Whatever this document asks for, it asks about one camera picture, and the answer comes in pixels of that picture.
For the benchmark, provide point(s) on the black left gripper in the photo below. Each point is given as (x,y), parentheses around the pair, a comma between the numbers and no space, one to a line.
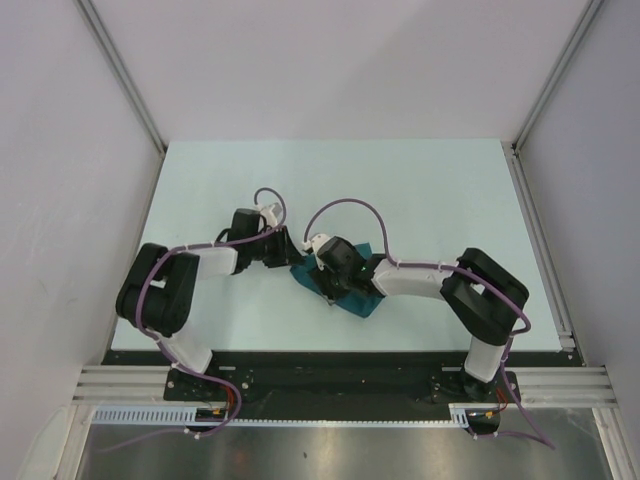
(285,253)

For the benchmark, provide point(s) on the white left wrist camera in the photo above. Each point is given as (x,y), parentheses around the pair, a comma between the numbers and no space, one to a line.
(271,213)

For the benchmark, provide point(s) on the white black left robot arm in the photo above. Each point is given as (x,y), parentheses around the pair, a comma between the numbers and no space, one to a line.
(157,294)

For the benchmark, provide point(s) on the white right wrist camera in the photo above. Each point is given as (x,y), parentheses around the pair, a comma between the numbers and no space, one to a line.
(313,245)

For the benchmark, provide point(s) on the aluminium frame rail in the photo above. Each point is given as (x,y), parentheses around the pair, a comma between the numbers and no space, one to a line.
(579,387)

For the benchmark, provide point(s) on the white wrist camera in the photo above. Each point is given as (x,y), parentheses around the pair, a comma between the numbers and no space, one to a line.
(313,245)
(271,213)

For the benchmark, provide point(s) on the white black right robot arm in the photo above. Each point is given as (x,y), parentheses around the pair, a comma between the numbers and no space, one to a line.
(487,299)

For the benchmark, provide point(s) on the left aluminium corner post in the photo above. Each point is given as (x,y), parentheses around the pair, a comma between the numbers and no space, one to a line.
(117,65)

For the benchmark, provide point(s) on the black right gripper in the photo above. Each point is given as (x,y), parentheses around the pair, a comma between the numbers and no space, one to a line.
(321,278)

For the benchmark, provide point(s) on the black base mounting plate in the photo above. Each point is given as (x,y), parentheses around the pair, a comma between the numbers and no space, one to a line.
(434,377)

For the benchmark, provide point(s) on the teal cloth napkin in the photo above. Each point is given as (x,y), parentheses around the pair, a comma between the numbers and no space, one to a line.
(352,302)

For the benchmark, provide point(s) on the aluminium corner post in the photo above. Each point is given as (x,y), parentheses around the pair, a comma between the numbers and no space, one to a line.
(575,40)
(117,65)

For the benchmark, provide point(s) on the right aluminium corner post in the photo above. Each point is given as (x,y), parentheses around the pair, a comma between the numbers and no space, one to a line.
(575,40)

